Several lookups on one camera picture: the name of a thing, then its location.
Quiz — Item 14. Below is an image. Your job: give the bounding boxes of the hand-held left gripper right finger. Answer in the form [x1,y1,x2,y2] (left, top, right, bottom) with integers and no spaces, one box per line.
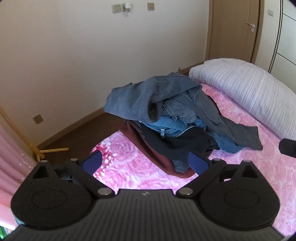
[177,152,263,197]

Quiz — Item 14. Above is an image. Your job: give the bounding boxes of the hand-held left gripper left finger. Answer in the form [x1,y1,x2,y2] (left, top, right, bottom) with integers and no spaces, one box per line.
[32,152,115,198]

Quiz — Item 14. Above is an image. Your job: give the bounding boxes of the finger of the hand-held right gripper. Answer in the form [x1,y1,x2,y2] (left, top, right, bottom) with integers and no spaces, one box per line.
[279,138,296,159]

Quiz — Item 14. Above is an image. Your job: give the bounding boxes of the grey jeans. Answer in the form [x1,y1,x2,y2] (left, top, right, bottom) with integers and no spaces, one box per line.
[104,72,263,151]

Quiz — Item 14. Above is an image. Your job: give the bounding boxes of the black garment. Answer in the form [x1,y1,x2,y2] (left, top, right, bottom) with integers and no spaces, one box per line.
[141,125,220,163]

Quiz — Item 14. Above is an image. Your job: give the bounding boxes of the blue jeans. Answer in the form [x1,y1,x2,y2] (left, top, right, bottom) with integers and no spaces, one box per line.
[144,98,243,174]

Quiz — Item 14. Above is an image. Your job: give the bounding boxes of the wooden stand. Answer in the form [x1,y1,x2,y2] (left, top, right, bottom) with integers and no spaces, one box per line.
[0,107,69,161]

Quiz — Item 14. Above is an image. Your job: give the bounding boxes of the maroon garment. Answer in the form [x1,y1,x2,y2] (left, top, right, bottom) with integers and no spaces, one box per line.
[119,123,197,179]

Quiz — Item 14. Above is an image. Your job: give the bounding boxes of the pink floral blanket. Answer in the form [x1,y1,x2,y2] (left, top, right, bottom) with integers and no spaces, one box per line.
[89,82,296,237]

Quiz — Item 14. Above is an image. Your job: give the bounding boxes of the white wardrobe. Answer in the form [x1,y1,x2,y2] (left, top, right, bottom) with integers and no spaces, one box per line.
[268,0,296,77]

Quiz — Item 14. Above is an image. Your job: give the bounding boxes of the brown wooden door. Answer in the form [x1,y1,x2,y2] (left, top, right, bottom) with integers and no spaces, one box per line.
[205,0,264,65]

